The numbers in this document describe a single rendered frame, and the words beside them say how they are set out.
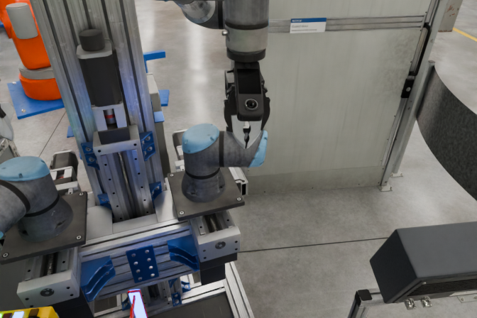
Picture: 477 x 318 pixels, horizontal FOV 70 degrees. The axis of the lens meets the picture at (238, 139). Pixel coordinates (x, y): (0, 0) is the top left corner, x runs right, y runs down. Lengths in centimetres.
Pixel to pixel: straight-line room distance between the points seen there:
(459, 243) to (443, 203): 211
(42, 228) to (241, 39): 81
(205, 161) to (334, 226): 162
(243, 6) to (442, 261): 65
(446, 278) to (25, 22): 384
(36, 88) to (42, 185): 327
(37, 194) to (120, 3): 56
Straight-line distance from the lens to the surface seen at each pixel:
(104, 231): 126
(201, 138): 103
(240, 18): 59
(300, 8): 200
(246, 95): 59
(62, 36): 105
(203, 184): 111
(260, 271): 224
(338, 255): 238
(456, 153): 227
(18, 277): 192
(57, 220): 117
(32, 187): 107
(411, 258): 84
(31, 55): 418
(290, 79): 213
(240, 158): 104
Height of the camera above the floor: 185
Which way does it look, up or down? 35 degrees down
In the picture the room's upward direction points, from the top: straight up
